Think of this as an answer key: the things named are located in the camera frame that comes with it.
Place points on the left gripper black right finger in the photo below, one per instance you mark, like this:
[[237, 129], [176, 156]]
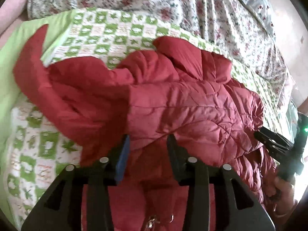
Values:
[[187, 169]]

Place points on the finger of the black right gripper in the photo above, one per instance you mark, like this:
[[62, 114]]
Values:
[[277, 145]]

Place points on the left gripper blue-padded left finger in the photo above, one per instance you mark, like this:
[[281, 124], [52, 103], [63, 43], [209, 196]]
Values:
[[118, 157]]

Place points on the red quilted puffer jacket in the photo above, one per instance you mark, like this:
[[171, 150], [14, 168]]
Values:
[[175, 89]]

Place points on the person's right hand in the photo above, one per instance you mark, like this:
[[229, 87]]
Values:
[[287, 192]]

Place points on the green white patterned blanket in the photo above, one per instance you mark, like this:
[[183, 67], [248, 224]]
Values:
[[40, 151]]

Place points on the floral rose print quilt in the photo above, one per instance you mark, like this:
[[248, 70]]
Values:
[[225, 23]]

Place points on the pink quilted blanket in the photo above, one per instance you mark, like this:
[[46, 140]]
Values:
[[13, 13]]

